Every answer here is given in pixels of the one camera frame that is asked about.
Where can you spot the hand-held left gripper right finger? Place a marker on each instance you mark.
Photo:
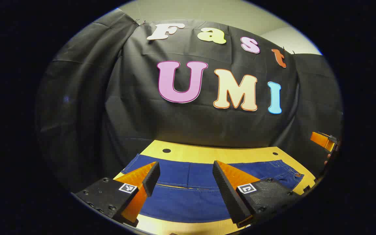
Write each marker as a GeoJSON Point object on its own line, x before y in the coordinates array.
{"type": "Point", "coordinates": [228, 195]}

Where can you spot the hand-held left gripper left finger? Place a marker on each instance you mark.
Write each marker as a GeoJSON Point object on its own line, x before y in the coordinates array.
{"type": "Point", "coordinates": [152, 181]}

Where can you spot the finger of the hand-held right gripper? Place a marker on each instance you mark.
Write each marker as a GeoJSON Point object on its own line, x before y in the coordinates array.
{"type": "Point", "coordinates": [320, 139]}

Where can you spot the blue denim jeans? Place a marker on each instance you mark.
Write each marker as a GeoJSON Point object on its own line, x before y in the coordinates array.
{"type": "Point", "coordinates": [188, 202]}

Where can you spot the black backdrop cloth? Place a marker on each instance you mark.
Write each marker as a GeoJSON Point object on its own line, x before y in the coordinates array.
{"type": "Point", "coordinates": [126, 114]}

